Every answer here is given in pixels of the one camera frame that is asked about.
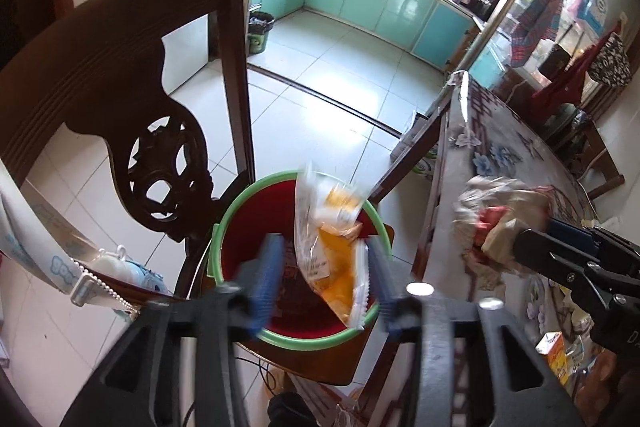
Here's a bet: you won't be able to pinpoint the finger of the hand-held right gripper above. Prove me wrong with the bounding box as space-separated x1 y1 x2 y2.
511 228 608 295
545 218 640 265

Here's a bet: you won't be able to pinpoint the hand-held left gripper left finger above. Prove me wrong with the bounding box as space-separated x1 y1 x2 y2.
60 233 286 427

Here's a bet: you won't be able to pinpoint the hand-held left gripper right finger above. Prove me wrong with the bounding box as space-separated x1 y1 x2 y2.
366 241 586 427

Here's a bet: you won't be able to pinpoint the red bucket with green rim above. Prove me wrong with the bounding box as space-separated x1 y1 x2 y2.
209 172 392 350

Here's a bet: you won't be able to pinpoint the mixed wrapper wad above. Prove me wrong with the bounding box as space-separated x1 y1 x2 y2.
452 175 551 278

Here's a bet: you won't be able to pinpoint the clear orange snack wrapper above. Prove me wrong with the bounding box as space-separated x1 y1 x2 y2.
294 162 373 332

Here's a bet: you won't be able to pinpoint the small orange box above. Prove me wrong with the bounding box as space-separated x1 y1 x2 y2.
536 331 568 383

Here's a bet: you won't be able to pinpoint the plain wooden chair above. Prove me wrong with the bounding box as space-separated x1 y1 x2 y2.
545 104 626 202

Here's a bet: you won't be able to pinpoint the floral plastic tablecloth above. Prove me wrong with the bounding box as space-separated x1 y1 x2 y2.
417 69 616 408

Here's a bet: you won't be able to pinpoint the white blue pouch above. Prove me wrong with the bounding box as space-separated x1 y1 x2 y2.
97 244 168 295

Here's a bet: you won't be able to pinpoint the red hanging garment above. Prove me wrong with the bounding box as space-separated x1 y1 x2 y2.
532 32 626 118

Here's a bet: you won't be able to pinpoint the white green carton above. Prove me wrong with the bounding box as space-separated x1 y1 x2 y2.
390 109 441 180

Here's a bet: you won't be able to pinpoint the black hanging bag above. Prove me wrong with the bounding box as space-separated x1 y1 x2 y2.
540 42 571 75

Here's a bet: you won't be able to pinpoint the black white patterned bag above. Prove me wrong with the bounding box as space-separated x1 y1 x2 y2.
587 32 633 85

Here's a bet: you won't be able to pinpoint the plaid hanging cloth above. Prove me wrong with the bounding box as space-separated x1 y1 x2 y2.
510 0 573 68

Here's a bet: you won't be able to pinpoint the blue white tissue pack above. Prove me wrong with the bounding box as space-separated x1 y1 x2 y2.
580 0 611 32

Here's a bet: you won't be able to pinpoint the black kitchen waste bin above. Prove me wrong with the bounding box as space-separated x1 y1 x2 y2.
247 11 276 55

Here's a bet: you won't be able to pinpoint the dark carved wooden chair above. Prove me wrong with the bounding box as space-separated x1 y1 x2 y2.
0 0 396 388

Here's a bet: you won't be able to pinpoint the teal kitchen cabinets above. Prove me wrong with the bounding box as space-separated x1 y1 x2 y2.
247 0 481 70

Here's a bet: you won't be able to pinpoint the black floor cable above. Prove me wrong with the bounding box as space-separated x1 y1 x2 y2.
232 354 286 408

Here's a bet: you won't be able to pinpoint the white bag with beaded strap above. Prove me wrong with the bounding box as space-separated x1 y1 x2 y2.
0 157 138 315

